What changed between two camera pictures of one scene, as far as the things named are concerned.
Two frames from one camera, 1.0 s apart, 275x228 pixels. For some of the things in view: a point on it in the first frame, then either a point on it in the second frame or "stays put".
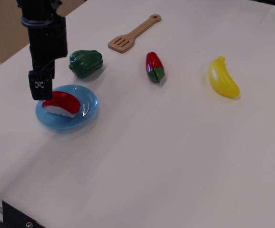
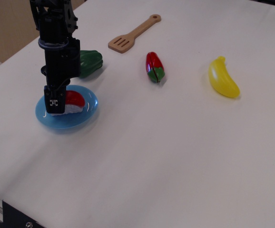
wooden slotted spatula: [122, 43] stays put
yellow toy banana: [220, 78] stays put
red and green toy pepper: [155, 66] stays put
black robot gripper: [47, 40] to [56, 22]
